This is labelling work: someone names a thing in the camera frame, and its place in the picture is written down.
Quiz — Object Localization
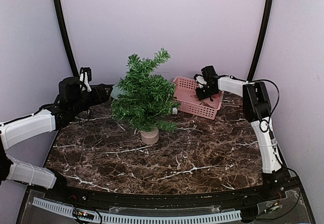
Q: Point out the brown reindeer ornament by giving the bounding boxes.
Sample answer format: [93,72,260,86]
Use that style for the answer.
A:
[190,95,214,108]

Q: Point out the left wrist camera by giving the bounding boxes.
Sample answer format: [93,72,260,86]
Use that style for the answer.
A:
[79,67,92,92]

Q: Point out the left black frame post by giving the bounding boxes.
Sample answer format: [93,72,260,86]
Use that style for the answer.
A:
[53,0,78,76]

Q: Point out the pale green plate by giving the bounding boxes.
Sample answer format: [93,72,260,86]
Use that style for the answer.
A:
[110,83,125,99]

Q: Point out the small green christmas tree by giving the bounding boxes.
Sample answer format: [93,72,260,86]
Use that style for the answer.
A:
[111,48,180,145]

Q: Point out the black front rail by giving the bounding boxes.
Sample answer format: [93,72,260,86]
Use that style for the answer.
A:
[27,179,291,210]

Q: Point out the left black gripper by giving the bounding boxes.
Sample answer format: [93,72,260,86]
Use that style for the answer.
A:
[70,83,112,115]

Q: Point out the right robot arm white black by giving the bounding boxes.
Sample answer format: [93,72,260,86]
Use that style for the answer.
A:
[194,66,282,177]

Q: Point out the pink plastic basket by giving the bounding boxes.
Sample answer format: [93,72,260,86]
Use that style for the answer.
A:
[173,76,224,120]

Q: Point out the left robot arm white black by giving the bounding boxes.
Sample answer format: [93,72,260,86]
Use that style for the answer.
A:
[1,74,112,202]

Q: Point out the right black frame post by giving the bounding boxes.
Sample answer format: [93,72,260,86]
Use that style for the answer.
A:
[247,0,273,81]

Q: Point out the white slotted cable duct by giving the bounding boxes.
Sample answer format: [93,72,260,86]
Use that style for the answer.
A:
[32,197,241,223]

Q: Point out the black frame post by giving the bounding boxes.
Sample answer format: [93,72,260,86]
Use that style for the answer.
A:
[247,0,273,81]
[53,0,78,76]

